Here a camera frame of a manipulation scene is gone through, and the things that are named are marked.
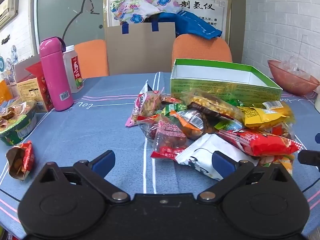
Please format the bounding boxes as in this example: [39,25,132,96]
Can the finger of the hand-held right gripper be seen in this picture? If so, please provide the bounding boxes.
[297,149,320,166]

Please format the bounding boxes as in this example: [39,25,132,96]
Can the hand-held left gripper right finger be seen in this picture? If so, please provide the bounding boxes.
[197,151,293,203]

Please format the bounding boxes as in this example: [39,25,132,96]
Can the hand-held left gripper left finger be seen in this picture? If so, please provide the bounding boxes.
[37,150,131,203]

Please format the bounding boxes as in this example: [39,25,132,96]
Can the pile of snack packets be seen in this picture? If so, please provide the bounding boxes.
[125,80,304,181]

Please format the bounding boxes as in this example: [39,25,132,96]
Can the clear yellow snack packet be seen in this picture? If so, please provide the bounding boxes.
[262,100,296,124]

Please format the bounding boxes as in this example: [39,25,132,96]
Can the green cardboard box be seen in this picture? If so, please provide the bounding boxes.
[170,58,283,107]

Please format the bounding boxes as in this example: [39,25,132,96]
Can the blue-grey tablecloth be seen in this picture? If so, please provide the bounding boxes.
[0,72,320,240]

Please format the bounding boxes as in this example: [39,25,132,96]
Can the white jug with grey lid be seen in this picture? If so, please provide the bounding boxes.
[313,87,320,113]

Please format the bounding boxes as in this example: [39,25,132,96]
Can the pink translucent bowl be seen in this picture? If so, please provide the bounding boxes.
[267,59,320,97]

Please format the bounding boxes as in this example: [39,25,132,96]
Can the opened red snack bag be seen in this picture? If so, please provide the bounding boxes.
[5,141,35,182]

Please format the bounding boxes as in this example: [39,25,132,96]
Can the clear plastic wrappers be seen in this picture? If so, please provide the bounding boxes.
[277,55,312,78]

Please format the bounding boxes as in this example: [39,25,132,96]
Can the white jar with red label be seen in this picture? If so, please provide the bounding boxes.
[62,45,85,94]

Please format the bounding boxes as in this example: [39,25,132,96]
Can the green instant noodle bowl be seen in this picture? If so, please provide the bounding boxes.
[0,99,37,147]

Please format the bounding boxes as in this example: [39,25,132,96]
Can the pink thermos bottle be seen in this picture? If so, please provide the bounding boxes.
[39,37,74,111]

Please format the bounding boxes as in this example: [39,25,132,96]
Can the orange snack carton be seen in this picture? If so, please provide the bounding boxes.
[16,61,54,113]

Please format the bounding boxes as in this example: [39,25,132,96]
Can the orange chair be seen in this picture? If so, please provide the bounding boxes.
[74,39,110,79]
[171,34,233,72]

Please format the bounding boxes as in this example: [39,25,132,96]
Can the brown cardboard box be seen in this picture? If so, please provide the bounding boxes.
[104,21,177,76]

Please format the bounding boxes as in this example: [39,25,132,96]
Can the orange packet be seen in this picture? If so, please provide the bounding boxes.
[0,79,13,104]

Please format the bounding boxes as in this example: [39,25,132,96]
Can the white carton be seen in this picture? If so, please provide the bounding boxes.
[14,54,42,81]

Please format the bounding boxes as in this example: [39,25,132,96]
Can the blue plastic bag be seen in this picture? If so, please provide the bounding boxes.
[157,10,223,40]

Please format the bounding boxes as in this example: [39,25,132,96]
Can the framed notice board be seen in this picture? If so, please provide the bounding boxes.
[103,0,232,45]

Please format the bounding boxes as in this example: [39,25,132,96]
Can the floral cloth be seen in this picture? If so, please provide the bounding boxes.
[112,0,184,25]

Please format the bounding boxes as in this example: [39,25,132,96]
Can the wall air conditioner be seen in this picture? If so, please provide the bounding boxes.
[0,0,20,29]

